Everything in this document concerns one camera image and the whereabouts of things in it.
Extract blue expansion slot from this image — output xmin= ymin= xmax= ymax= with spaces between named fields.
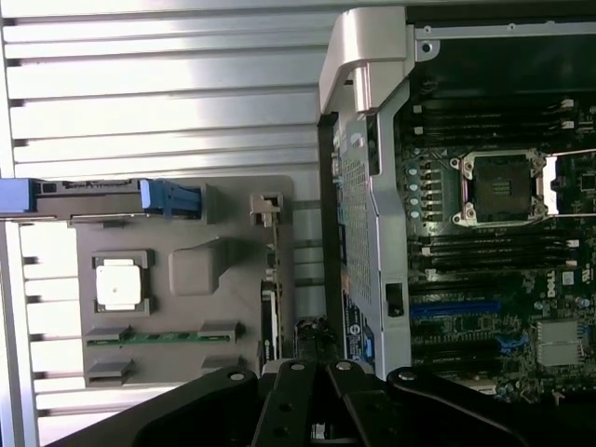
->
xmin=412 ymin=301 xmax=502 ymax=320

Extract green RAM stick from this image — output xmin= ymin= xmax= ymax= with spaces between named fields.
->
xmin=109 ymin=329 xmax=206 ymax=345

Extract grey parts rack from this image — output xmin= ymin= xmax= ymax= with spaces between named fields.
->
xmin=69 ymin=175 xmax=295 ymax=390

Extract blue SATA connector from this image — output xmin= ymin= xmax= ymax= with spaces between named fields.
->
xmin=495 ymin=332 xmax=527 ymax=355

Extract green motherboard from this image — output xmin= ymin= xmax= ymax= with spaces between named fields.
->
xmin=400 ymin=78 xmax=596 ymax=420

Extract silver chipset heatsink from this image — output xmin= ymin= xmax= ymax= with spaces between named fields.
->
xmin=535 ymin=318 xmax=583 ymax=369

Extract silver CPU chip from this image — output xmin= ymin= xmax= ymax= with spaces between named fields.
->
xmin=96 ymin=265 xmax=142 ymax=311

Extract black PC case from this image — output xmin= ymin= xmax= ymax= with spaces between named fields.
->
xmin=318 ymin=0 xmax=596 ymax=447

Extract CPU socket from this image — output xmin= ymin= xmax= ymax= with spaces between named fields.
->
xmin=449 ymin=149 xmax=549 ymax=228

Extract hard disk with blue carrier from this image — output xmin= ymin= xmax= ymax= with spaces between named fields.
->
xmin=0 ymin=178 xmax=202 ymax=220

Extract metal socket cover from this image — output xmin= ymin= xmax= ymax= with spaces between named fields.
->
xmin=542 ymin=151 xmax=596 ymax=218

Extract thin metal locking lever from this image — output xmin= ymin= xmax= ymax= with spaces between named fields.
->
xmin=539 ymin=146 xmax=596 ymax=159

